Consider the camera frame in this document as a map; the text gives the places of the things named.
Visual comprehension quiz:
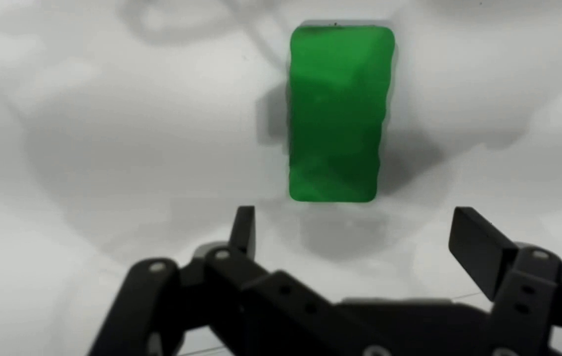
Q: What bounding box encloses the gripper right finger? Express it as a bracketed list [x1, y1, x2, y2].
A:
[448, 207, 562, 356]

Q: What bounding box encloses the green duster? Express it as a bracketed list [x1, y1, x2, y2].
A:
[288, 23, 396, 203]

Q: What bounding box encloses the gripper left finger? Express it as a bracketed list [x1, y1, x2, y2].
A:
[88, 206, 361, 356]

